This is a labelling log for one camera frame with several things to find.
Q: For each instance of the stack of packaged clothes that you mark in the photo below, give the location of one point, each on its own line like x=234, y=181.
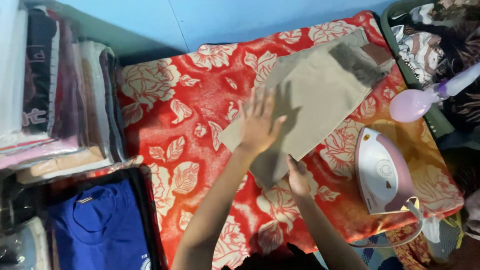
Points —
x=56, y=93

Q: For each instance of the person's right hand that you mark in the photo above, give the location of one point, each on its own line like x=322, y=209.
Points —
x=298, y=182

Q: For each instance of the pale crumpled cloth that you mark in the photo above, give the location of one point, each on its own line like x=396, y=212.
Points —
x=473, y=217

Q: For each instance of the heap of patterned clothes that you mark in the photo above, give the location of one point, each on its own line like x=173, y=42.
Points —
x=446, y=41

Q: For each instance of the colourful patchwork cloth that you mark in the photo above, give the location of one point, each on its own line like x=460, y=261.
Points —
x=412, y=251

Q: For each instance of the beige trousers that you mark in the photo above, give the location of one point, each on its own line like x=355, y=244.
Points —
x=318, y=97

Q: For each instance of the person's left hand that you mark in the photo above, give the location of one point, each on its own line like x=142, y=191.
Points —
x=258, y=131

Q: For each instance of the clear plastic clothes packet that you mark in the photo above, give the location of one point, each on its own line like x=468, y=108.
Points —
x=22, y=243

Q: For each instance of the red floral blanket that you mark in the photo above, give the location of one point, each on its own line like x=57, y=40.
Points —
x=180, y=123

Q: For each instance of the purple spray bottle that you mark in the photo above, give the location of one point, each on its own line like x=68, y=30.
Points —
x=410, y=105

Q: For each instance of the green laundry basket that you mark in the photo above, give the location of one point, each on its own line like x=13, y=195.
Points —
x=437, y=120

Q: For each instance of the white and pink clothes iron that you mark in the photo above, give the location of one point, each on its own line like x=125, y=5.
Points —
x=380, y=172

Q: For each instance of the packaged blue t-shirt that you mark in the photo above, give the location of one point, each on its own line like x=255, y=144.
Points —
x=101, y=225

